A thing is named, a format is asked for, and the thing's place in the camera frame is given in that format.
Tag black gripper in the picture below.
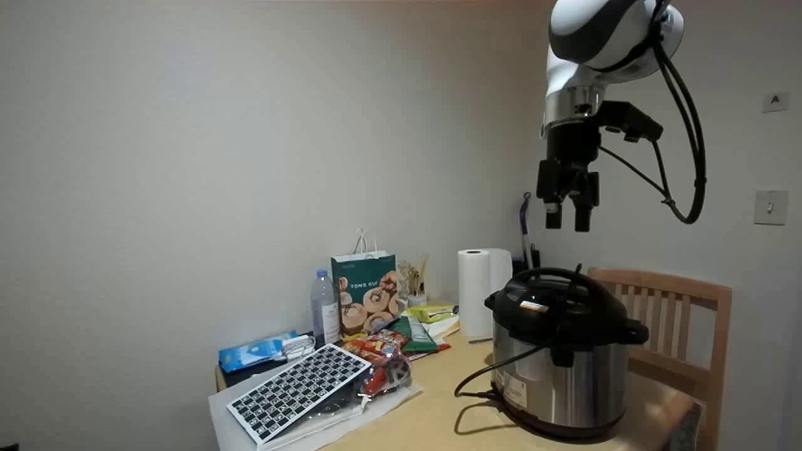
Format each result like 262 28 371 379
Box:
536 119 605 234

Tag steel rice cooker black lid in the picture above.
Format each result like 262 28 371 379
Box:
483 265 651 442

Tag dark upright utensil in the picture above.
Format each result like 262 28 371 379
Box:
520 189 538 276

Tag white paper towel roll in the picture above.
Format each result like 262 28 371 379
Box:
456 245 513 342

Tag wooden chair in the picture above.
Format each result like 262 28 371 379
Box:
586 265 735 451

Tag wooden sticks in holder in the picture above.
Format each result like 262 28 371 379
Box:
399 258 431 306

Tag yellow green book stack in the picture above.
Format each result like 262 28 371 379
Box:
403 300 463 341

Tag green paper bag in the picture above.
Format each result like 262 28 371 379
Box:
329 232 401 335

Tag red snack package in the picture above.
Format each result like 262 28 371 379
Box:
340 333 413 401

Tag clear plastic water bottle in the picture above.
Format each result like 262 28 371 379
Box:
312 268 343 347

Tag checkerboard calibration board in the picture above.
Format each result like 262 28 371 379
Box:
225 341 373 445

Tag blue packet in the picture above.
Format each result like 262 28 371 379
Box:
219 331 317 387

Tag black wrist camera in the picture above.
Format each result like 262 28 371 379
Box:
600 97 666 144

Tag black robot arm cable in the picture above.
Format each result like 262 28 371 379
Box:
600 35 709 228

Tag white wall light switch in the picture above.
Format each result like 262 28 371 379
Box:
753 188 789 228

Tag small white wall socket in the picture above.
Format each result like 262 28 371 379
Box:
762 88 793 115

